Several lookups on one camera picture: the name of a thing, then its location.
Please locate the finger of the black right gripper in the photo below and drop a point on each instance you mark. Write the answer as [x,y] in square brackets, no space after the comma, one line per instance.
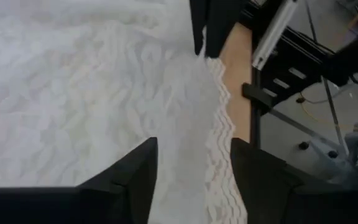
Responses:
[198,21]
[222,21]

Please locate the white textured cloth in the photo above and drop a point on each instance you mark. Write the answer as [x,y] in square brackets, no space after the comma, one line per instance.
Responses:
[73,93]

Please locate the silver aluminium extrusion bar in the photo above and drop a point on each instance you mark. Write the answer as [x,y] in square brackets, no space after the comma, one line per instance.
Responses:
[275,31]

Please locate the black aluminium table frame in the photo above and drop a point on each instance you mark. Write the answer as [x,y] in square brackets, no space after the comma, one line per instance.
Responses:
[291,59]

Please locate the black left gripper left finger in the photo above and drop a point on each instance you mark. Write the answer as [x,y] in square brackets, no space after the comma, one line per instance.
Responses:
[120,199]

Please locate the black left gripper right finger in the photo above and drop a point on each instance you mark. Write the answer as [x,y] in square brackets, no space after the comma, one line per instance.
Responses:
[275,199]

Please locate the grey metal frame foot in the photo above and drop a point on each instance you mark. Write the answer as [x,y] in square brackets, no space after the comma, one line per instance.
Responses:
[322,165]

